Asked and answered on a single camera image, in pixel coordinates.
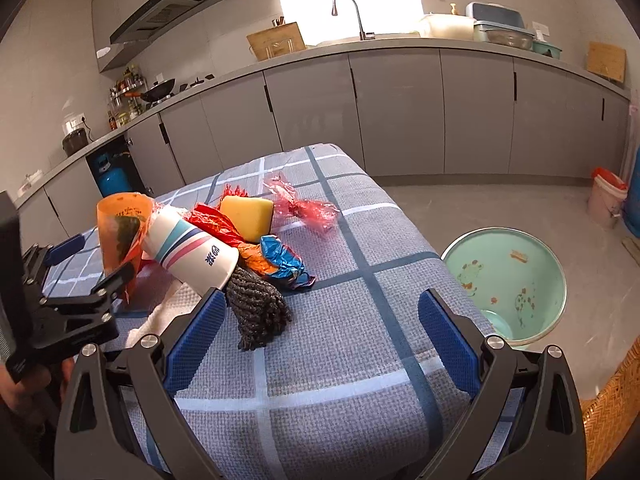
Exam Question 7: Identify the orange plastic wrapper cone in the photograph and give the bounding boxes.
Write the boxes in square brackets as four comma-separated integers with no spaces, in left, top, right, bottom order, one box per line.
[96,192,155,300]

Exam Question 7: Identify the white cloth rag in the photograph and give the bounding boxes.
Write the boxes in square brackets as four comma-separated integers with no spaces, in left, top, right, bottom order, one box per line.
[125,280,201,348]

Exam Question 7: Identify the striped paper cup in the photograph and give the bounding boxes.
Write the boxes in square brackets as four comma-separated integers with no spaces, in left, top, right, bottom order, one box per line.
[142,206,239,296]

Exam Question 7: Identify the red plastic bag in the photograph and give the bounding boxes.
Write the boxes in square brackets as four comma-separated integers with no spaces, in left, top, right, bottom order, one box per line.
[183,203,248,250]

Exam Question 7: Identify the dark knitted scrub cloth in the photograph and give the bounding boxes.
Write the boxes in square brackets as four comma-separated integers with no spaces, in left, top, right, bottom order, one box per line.
[224,266,292,351]

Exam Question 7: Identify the red foam fruit net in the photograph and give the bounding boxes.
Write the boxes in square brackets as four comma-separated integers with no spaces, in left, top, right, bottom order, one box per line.
[220,183,250,200]

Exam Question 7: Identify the yellow sponge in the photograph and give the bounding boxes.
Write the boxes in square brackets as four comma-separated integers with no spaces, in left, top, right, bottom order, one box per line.
[220,196,273,244]

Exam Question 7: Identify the orange blue snack wrapper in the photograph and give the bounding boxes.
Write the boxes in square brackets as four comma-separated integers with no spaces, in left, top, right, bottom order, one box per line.
[238,234,317,290]

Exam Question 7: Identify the pink cellophane bag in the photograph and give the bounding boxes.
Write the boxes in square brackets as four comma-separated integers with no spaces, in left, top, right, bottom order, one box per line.
[264,174,340,234]

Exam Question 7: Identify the green round trash basin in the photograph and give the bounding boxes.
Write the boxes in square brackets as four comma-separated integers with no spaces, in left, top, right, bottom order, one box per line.
[442,226,567,349]

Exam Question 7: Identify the grey kitchen cabinets counter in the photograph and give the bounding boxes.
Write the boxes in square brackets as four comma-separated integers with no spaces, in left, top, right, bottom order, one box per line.
[16,38,630,244]

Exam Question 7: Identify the person left hand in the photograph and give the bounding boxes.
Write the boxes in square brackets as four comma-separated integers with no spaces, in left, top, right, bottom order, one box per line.
[1,358,75,429]

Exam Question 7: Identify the wicker chair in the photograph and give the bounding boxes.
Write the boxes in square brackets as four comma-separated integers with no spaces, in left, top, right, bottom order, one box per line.
[580,338,639,479]

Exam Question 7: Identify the blue gas cylinder under counter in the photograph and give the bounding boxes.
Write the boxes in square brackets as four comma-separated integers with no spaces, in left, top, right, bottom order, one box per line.
[96,154,134,197]

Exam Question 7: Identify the rice cooker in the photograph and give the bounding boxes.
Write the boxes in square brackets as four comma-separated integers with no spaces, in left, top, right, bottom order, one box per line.
[62,127,90,157]

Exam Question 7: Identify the spice rack with bottles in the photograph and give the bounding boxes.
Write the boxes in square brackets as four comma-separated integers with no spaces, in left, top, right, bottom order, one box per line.
[107,64,146,130]

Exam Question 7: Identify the blue plaid tablecloth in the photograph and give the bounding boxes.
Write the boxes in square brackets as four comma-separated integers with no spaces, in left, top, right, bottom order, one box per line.
[158,144,491,479]

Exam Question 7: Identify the black wok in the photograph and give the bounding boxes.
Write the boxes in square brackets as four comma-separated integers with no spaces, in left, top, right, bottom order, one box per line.
[125,79,175,103]

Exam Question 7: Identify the pink bucket red lid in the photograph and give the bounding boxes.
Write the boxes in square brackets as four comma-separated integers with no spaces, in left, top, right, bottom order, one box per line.
[587,167,628,230]

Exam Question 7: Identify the blue gas cylinder right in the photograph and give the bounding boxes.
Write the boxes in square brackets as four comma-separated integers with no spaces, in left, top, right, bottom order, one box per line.
[623,148,640,238]

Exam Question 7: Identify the range hood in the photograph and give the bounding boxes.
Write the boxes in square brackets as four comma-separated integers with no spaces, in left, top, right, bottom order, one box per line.
[110,0,221,44]

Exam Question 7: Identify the wooden cutting board left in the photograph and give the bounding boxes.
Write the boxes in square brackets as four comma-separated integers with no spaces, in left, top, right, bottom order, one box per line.
[246,22,307,61]

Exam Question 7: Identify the wooden cutting board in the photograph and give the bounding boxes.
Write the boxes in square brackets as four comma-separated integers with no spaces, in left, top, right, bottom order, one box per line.
[246,22,307,61]
[586,41,626,84]

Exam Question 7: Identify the wooden cutting board right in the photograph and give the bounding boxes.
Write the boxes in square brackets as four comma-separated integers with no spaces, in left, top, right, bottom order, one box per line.
[586,41,626,84]

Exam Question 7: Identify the chrome sink faucet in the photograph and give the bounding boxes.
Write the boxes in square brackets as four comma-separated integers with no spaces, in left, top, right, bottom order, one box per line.
[331,0,376,41]

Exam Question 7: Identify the teal small basket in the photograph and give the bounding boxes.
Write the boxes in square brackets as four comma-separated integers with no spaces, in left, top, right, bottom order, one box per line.
[532,40,562,60]

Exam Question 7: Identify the blue dish rack box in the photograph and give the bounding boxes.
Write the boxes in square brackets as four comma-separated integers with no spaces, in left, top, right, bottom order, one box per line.
[465,1,535,51]

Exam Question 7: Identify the white plastic container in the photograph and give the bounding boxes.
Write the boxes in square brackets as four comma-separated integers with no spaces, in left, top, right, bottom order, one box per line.
[416,13,475,41]

